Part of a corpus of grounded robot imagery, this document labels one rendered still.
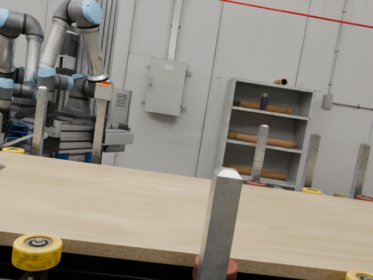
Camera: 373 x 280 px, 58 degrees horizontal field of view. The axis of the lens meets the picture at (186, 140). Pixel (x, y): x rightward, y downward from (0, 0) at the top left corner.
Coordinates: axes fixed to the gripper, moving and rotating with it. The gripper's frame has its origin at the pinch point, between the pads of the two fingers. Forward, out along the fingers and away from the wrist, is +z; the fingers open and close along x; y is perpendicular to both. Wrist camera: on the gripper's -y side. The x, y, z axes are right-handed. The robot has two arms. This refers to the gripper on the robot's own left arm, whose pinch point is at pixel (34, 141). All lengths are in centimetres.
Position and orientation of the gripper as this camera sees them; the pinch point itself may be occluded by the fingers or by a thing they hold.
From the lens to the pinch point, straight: 175.4
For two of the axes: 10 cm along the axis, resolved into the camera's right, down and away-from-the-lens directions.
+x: -4.0, -1.6, 9.0
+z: -1.5, 9.8, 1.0
